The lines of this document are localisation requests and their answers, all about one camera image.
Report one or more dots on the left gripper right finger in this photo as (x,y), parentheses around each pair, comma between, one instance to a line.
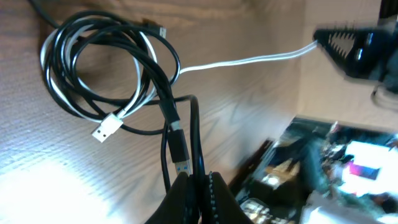
(219,205)

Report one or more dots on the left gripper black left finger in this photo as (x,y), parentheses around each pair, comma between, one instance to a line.
(179,205)

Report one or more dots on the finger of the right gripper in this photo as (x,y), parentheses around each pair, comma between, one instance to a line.
(360,53)

